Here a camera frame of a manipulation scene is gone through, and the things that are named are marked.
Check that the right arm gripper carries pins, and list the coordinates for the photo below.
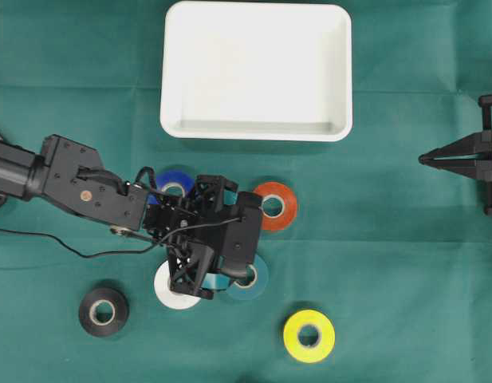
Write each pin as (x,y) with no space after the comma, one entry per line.
(475,143)

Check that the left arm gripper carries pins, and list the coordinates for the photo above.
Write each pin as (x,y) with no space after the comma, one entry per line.
(193,229)

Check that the blue tape roll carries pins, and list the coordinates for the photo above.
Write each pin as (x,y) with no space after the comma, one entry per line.
(174,183)

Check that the teal green tape roll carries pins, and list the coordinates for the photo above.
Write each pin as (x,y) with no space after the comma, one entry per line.
(256,287)

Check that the black tape roll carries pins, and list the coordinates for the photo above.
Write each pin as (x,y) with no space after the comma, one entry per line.
(88,309)

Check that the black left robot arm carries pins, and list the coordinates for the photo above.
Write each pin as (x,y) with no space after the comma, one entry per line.
(72,177)

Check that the white tape roll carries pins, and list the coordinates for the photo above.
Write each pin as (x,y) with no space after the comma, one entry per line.
(170,299)

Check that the red tape roll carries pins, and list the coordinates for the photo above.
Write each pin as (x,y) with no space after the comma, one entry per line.
(279,205)

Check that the white plastic tray case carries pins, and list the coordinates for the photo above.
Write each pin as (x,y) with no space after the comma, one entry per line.
(257,71)

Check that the yellow tape roll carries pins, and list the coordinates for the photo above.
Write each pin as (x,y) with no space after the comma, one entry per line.
(326,336)

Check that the green table cloth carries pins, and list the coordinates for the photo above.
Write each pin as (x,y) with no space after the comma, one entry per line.
(396,254)

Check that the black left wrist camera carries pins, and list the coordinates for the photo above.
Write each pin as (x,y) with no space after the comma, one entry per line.
(240,237)

